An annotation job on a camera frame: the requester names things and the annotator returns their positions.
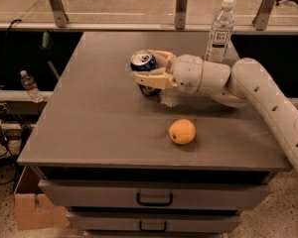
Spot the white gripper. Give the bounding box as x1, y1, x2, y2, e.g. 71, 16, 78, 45
134, 50, 204, 93

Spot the blue pepsi can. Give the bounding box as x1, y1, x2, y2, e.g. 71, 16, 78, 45
130, 50, 160, 96

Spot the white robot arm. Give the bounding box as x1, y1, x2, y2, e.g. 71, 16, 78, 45
130, 50, 298, 175

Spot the orange fruit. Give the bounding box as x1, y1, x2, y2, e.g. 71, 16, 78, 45
169, 119, 196, 145

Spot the clear water bottle on table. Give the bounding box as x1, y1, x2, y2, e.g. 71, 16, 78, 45
205, 0, 234, 62

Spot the grey drawer cabinet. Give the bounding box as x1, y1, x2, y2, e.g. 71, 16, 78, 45
19, 32, 290, 238

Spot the lower grey drawer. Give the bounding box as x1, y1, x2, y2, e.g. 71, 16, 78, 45
67, 212, 241, 233

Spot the cardboard box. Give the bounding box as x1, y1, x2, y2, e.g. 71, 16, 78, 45
14, 167, 70, 230

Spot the middle metal bracket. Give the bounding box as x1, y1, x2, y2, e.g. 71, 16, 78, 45
174, 0, 188, 30

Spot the metal bracket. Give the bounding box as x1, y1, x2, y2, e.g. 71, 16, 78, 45
252, 0, 276, 31
49, 0, 69, 28
174, 0, 188, 30

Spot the right metal bracket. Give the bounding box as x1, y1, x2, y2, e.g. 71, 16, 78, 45
252, 0, 276, 31

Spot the left metal bracket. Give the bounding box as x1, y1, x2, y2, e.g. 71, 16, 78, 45
49, 0, 69, 28

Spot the green handled tool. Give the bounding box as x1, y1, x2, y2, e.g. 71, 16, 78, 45
40, 30, 62, 81

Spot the small water bottle on rail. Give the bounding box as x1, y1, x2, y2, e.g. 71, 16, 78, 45
20, 70, 44, 103

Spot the black cable on left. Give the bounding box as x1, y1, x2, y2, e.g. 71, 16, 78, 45
0, 18, 33, 186

